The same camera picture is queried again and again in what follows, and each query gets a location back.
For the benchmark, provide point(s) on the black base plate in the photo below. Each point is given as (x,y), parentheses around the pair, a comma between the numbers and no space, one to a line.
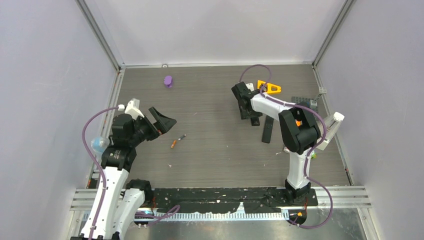
(227,200)

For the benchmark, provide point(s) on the purple plastic cap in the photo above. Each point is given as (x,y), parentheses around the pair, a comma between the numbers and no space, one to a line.
(168,81)

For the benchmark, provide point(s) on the grey lego technic beam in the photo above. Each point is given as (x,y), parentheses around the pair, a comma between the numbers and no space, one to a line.
(318,97)

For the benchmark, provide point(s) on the grey lego baseplate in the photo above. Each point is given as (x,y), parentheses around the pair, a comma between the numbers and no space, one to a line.
(298,100)

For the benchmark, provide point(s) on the black remote control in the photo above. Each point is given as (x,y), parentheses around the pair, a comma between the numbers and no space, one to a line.
(267,130)
(255,121)

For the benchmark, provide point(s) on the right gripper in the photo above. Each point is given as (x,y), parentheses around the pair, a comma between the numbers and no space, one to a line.
(245,115)

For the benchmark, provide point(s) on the orange plastic flashlight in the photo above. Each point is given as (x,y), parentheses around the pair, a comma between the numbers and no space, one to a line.
(298,123)

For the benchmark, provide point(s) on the yellow triangular toy block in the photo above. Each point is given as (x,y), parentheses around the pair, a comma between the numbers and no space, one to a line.
(269,88)

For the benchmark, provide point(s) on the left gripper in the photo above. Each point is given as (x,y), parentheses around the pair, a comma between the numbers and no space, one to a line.
(163,124)

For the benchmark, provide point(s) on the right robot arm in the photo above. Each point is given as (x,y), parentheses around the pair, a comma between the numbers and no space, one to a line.
(299,130)

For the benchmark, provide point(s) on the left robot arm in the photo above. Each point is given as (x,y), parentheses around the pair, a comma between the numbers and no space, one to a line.
(117,199)

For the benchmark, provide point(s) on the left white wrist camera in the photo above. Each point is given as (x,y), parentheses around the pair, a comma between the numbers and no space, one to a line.
(132,109)

